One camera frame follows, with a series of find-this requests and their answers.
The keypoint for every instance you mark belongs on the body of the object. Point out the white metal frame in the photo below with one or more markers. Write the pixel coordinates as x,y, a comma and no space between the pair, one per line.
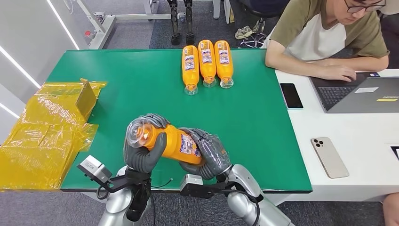
103,31

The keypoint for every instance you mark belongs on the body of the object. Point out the red button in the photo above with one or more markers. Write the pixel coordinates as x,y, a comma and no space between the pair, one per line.
88,33

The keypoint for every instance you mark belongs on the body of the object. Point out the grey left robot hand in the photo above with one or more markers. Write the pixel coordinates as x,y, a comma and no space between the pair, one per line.
140,160

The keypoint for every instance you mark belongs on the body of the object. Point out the black right camera bracket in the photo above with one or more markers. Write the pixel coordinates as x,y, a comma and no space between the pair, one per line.
202,191

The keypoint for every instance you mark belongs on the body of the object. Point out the black robot leg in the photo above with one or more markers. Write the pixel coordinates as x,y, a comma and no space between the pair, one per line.
174,21
189,21

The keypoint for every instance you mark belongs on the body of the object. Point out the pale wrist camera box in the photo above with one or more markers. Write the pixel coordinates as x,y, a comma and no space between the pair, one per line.
93,168
191,181

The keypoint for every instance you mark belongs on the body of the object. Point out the orange bottle with clear cap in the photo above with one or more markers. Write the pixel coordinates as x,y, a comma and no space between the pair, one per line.
224,68
207,68
174,146
190,73

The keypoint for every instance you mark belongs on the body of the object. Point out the green table mat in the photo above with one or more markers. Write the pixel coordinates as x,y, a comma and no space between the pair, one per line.
149,93

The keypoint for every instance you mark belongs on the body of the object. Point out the grey laptop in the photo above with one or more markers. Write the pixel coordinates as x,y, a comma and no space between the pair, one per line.
361,96

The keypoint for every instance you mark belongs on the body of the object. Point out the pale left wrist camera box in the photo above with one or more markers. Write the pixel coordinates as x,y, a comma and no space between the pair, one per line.
93,168

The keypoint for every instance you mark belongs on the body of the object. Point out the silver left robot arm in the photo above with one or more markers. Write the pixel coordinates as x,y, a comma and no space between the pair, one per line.
118,202

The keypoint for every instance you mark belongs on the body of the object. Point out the black stool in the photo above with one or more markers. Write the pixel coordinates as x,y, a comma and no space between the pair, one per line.
257,40

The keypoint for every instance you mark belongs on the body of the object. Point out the yellow printed box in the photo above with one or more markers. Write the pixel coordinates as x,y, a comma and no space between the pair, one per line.
232,15

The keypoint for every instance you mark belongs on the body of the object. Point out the yellow plastic-wrapped box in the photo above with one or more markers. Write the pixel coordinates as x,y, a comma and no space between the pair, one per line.
34,140

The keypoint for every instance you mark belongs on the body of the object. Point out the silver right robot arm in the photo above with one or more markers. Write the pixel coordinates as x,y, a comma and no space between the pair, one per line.
249,206

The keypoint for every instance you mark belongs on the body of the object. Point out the beige smartphone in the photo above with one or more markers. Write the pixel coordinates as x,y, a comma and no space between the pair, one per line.
329,157

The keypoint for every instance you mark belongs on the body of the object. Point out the person's knee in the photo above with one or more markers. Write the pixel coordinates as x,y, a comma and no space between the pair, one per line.
392,210

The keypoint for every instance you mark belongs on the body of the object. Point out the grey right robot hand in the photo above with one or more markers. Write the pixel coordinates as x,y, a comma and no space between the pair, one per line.
213,156

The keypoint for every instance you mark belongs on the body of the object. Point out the black flat device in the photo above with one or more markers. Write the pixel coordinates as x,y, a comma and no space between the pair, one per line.
396,153

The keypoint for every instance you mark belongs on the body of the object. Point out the black smartphone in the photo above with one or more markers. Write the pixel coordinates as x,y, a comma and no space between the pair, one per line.
291,95

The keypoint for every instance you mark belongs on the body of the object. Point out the black left camera bracket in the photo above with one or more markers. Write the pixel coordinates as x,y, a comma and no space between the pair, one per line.
121,184

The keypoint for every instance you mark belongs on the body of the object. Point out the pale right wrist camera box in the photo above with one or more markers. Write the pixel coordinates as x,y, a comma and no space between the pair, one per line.
191,181

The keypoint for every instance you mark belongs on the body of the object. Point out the person's shoe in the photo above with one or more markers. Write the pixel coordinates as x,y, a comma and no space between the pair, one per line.
243,32

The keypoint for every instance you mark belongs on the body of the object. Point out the black camera bracket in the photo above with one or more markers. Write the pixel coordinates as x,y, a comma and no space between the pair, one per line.
202,191
121,184

